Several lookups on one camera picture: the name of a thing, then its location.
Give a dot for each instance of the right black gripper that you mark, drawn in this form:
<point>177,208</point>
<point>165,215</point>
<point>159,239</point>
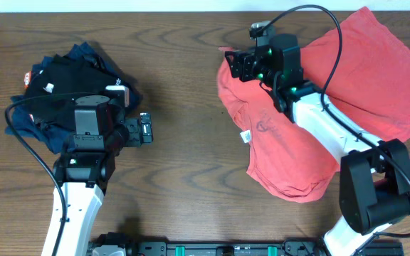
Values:
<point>244,61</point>

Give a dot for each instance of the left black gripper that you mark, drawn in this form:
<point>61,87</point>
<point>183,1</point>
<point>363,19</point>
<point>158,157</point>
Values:
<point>136,139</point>

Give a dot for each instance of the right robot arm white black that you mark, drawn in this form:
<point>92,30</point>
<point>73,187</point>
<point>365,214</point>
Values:
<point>375,175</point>

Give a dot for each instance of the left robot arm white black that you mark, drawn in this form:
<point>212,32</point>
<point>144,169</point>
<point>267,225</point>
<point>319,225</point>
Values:
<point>84,168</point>

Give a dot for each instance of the navy blue folded shirt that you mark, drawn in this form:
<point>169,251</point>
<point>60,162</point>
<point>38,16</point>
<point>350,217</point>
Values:
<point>52,135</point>

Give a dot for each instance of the black folded shirt with logo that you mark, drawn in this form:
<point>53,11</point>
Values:
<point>52,91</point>

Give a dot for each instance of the orange folded garment in pile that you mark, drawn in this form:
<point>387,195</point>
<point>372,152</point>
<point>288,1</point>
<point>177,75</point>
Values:
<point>27,79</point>

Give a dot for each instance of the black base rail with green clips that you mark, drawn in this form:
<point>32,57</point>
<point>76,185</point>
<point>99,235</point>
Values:
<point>119,244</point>

